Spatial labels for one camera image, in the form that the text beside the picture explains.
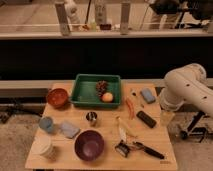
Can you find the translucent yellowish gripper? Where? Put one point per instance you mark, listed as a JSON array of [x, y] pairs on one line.
[[166, 117]]

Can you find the black eraser block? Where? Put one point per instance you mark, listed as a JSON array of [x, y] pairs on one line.
[[146, 119]]

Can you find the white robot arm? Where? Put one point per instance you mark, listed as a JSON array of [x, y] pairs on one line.
[[185, 84]]

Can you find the green plastic tray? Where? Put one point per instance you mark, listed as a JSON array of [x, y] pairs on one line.
[[84, 93]]

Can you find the blue sponge block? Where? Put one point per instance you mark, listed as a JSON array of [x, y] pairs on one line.
[[148, 96]]

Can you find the orange carrot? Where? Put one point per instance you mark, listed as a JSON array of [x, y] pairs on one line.
[[130, 107]]

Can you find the white yellow banana toy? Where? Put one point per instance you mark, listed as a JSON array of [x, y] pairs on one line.
[[124, 129]]

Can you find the black binder clip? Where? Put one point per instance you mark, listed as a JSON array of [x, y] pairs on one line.
[[122, 149]]

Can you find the orange fruit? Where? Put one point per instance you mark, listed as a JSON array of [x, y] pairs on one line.
[[107, 97]]

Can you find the dark red grape bunch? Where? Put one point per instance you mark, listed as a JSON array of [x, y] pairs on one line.
[[101, 87]]

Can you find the small metal cup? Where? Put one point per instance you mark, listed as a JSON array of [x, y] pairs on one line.
[[92, 118]]

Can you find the purple bowl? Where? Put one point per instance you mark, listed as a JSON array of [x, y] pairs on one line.
[[89, 145]]

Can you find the light blue sponge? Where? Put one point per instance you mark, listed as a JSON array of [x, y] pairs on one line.
[[69, 130]]

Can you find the red bowl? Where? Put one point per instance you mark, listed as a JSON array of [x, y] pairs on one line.
[[57, 97]]

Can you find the blue cup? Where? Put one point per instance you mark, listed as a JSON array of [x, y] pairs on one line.
[[46, 124]]

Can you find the white bottle figure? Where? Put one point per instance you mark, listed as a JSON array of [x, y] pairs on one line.
[[71, 11]]

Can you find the black handled peeler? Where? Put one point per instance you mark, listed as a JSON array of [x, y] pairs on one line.
[[148, 150]]

